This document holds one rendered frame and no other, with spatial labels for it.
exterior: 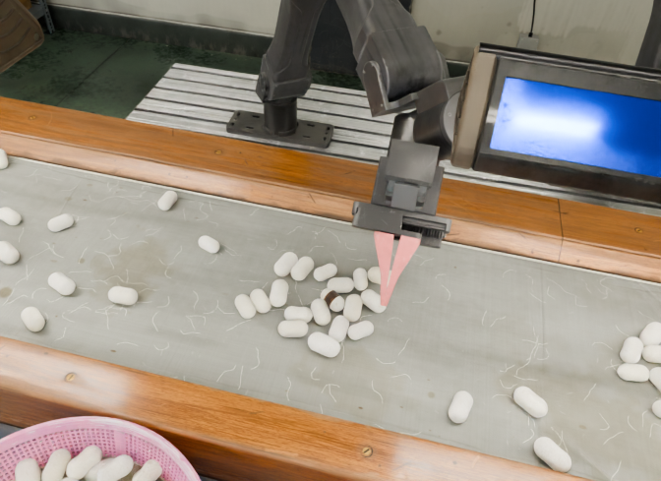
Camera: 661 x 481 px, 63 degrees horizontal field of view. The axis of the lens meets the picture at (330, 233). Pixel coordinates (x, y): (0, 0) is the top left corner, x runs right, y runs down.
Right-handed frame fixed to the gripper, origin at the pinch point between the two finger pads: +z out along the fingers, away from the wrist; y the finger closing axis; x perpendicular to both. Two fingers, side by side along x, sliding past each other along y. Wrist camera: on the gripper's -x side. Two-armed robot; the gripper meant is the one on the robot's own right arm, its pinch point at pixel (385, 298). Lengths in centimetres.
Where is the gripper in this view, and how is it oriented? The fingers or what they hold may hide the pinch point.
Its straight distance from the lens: 57.7
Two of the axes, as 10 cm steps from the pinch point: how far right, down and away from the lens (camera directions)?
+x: 1.0, 1.1, 9.9
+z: -2.1, 9.7, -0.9
